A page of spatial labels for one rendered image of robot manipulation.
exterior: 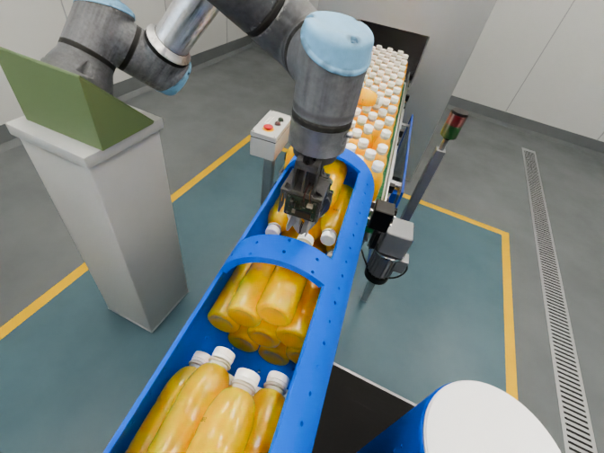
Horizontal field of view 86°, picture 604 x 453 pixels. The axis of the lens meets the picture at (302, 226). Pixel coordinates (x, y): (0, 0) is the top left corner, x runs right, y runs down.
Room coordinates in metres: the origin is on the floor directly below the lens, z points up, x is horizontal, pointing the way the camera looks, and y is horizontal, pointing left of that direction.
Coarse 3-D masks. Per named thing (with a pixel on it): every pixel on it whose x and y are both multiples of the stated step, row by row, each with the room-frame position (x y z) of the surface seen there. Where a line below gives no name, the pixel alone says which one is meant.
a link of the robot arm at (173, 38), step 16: (176, 0) 1.05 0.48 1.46; (192, 0) 1.03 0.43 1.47; (176, 16) 1.04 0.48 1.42; (192, 16) 1.03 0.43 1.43; (208, 16) 1.05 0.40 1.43; (144, 32) 1.06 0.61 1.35; (160, 32) 1.04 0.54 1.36; (176, 32) 1.03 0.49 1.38; (192, 32) 1.05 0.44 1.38; (144, 48) 1.03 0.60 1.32; (160, 48) 1.02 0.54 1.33; (176, 48) 1.04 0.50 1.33; (128, 64) 0.99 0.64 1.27; (144, 64) 1.01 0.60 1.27; (160, 64) 1.02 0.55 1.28; (176, 64) 1.04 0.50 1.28; (144, 80) 1.02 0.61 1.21; (160, 80) 1.03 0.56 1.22; (176, 80) 1.06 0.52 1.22
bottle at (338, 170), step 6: (336, 162) 0.80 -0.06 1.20; (342, 162) 0.81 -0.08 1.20; (324, 168) 0.77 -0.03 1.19; (330, 168) 0.76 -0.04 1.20; (336, 168) 0.77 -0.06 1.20; (342, 168) 0.78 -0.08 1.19; (336, 174) 0.74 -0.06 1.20; (342, 174) 0.76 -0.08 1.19; (336, 180) 0.72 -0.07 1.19; (342, 180) 0.75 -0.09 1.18; (336, 186) 0.70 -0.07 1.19; (336, 192) 0.68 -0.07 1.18; (336, 198) 0.67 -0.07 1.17
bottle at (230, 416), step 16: (240, 384) 0.17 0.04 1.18; (224, 400) 0.14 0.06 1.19; (240, 400) 0.14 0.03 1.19; (208, 416) 0.12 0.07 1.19; (224, 416) 0.12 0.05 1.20; (240, 416) 0.12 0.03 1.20; (208, 432) 0.10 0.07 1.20; (224, 432) 0.10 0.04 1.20; (240, 432) 0.11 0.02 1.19; (192, 448) 0.08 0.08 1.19; (208, 448) 0.08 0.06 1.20; (224, 448) 0.09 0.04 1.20; (240, 448) 0.09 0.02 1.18
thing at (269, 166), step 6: (264, 162) 1.12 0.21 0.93; (270, 162) 1.11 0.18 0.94; (264, 168) 1.12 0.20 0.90; (270, 168) 1.11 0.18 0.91; (264, 174) 1.12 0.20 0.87; (270, 174) 1.11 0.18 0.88; (264, 180) 1.12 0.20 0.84; (270, 180) 1.11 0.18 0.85; (264, 186) 1.12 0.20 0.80; (270, 186) 1.11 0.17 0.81; (264, 192) 1.12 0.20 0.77; (264, 198) 1.11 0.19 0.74
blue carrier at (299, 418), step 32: (352, 160) 0.78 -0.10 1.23; (352, 192) 0.66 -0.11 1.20; (256, 224) 0.59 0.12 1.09; (352, 224) 0.56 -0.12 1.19; (256, 256) 0.38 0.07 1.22; (288, 256) 0.39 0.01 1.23; (320, 256) 0.41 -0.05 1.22; (352, 256) 0.49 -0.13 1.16; (192, 320) 0.27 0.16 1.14; (320, 320) 0.29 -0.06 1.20; (192, 352) 0.25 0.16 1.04; (256, 352) 0.32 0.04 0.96; (320, 352) 0.24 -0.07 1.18; (160, 384) 0.18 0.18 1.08; (320, 384) 0.20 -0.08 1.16; (128, 416) 0.11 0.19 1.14; (288, 416) 0.13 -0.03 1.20; (288, 448) 0.10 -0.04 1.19
